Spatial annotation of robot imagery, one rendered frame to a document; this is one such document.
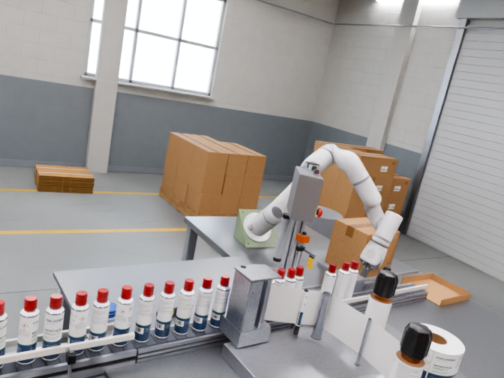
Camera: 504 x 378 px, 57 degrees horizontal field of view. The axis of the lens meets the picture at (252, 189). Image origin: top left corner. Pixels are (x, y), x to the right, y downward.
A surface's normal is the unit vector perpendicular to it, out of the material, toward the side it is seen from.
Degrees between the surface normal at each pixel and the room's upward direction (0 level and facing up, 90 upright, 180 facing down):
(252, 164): 90
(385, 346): 90
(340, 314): 90
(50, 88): 90
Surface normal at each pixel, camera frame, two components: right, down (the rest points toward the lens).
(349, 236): -0.77, 0.00
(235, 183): 0.56, 0.30
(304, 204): 0.00, 0.24
